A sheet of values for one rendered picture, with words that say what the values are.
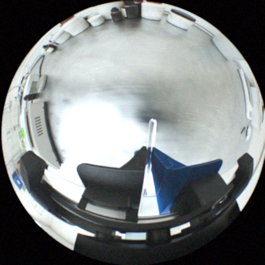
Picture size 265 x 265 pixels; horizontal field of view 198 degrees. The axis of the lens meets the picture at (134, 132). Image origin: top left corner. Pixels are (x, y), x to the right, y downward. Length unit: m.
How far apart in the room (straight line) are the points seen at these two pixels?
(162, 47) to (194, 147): 0.21
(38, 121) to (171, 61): 0.31
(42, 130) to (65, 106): 0.10
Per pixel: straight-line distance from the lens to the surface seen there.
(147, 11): 0.28
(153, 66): 0.15
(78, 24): 0.31
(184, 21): 0.29
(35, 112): 0.25
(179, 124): 0.15
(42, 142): 0.25
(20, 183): 2.63
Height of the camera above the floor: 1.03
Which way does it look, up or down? 71 degrees down
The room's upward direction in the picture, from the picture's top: 173 degrees counter-clockwise
